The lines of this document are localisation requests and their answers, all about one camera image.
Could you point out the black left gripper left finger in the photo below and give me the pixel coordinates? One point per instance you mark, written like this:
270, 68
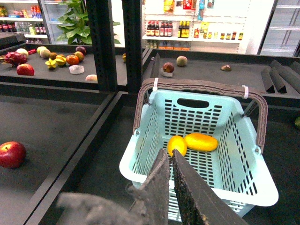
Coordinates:
151, 199

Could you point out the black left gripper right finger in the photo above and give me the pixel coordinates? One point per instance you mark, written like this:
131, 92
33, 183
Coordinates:
198, 203

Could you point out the yellow lemon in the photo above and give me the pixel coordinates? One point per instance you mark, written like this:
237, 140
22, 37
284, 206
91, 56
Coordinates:
177, 142

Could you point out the yellow mango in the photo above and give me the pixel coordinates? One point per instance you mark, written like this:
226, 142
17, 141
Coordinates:
201, 142

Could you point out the brown basket handle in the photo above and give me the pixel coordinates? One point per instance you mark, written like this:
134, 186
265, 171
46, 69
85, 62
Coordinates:
211, 87

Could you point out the black gloved hand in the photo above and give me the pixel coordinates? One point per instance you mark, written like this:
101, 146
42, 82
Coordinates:
97, 210

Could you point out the peach coloured fruit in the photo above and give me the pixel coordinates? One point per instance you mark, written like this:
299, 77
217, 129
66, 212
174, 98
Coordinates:
92, 78

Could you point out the green brown round fruit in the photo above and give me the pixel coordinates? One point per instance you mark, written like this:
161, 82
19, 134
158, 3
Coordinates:
181, 61

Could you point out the small brown fruit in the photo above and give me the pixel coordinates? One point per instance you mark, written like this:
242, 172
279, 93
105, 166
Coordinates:
226, 68

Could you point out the white foam fruit net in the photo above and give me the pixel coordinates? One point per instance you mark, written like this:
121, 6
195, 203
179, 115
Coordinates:
76, 69

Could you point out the black tray divider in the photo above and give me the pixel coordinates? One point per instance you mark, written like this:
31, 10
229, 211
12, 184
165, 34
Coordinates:
277, 81
267, 81

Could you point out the red apple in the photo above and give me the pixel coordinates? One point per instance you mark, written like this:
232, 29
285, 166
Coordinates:
12, 154
25, 69

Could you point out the orange fruit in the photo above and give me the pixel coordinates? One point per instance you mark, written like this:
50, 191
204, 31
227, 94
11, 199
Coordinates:
72, 60

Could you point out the yellow star fruit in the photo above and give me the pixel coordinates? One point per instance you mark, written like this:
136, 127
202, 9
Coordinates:
51, 64
60, 60

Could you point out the pale green fruit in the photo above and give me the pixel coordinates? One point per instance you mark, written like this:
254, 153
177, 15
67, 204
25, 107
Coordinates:
45, 53

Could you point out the white shelf with bottles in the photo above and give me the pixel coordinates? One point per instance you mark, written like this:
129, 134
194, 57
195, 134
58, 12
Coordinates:
218, 26

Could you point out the glass door fridge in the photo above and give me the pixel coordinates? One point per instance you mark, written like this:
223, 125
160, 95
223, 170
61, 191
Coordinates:
282, 33

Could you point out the green potted plant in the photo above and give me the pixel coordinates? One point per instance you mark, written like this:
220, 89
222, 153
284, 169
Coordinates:
74, 23

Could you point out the red dragon fruit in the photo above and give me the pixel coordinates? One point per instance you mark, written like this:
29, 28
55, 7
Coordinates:
13, 58

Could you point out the black metal post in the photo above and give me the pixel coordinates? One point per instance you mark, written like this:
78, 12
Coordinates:
101, 31
132, 19

